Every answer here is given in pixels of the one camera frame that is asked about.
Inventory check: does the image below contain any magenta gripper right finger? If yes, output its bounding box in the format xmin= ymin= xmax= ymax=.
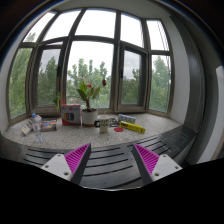
xmin=132 ymin=144 xmax=182 ymax=185

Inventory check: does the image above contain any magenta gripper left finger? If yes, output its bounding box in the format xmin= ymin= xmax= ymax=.
xmin=42 ymin=143 xmax=91 ymax=185

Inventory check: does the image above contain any clear plastic water bottle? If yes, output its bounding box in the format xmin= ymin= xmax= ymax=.
xmin=32 ymin=113 xmax=42 ymax=142

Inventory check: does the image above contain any colourful crayon box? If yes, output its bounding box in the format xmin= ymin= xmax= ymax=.
xmin=41 ymin=119 xmax=57 ymax=132

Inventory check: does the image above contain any red round coaster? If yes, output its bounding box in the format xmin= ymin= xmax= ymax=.
xmin=114 ymin=127 xmax=124 ymax=132

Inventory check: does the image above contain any white flower pot with plant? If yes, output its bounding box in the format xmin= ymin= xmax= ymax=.
xmin=77 ymin=81 xmax=101 ymax=127

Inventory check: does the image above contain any yellow glue box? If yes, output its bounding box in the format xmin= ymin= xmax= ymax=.
xmin=120 ymin=121 xmax=145 ymax=134

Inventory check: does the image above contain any red and white box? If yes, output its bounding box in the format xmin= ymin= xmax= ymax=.
xmin=61 ymin=104 xmax=81 ymax=125

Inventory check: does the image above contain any light blue tissue pack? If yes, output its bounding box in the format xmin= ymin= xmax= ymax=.
xmin=118 ymin=114 xmax=136 ymax=124

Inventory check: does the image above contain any black patterned trivet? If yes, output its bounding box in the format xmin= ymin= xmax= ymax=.
xmin=109 ymin=118 xmax=120 ymax=127

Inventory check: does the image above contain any small white yellow packet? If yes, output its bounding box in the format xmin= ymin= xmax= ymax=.
xmin=22 ymin=123 xmax=32 ymax=136

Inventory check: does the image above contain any white mug with black handle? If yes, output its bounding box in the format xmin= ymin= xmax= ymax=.
xmin=94 ymin=116 xmax=109 ymax=133

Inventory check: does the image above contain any window frame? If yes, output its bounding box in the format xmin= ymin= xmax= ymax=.
xmin=6 ymin=6 xmax=173 ymax=124

